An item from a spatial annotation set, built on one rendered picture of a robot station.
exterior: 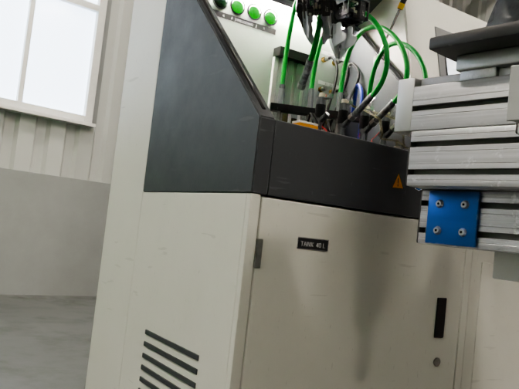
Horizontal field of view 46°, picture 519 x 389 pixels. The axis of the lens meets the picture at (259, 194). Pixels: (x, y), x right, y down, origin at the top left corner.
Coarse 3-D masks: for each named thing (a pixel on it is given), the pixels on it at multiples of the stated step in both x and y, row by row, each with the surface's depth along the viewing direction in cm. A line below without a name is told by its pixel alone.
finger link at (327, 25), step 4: (324, 16) 146; (328, 16) 144; (324, 20) 147; (328, 20) 144; (324, 24) 147; (328, 24) 144; (332, 24) 147; (324, 28) 148; (328, 28) 145; (324, 32) 149; (328, 32) 146; (324, 36) 149; (328, 36) 149; (324, 40) 150
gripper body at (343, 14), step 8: (336, 0) 162; (344, 0) 159; (352, 0) 160; (360, 0) 160; (344, 8) 160; (352, 8) 160; (360, 8) 160; (368, 8) 161; (336, 16) 163; (344, 16) 160; (352, 16) 160; (360, 16) 160; (344, 24) 165; (352, 24) 164; (360, 24) 163
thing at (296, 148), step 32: (288, 128) 130; (288, 160) 130; (320, 160) 134; (352, 160) 139; (384, 160) 145; (288, 192) 130; (320, 192) 135; (352, 192) 140; (384, 192) 145; (416, 192) 151
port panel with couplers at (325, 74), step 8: (328, 48) 204; (320, 56) 202; (328, 56) 200; (344, 56) 208; (320, 64) 202; (328, 64) 204; (320, 72) 202; (328, 72) 204; (320, 80) 202; (328, 80) 204; (344, 80) 208; (320, 88) 201; (328, 88) 204; (336, 88) 206; (336, 96) 206; (344, 96) 205
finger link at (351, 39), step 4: (348, 28) 165; (352, 28) 163; (348, 32) 164; (352, 32) 163; (348, 36) 164; (352, 36) 163; (356, 36) 161; (348, 40) 164; (352, 40) 162; (356, 40) 161; (344, 44) 164; (348, 44) 163; (352, 44) 162; (340, 48) 165; (344, 48) 164; (340, 52) 164; (344, 52) 165; (340, 56) 164
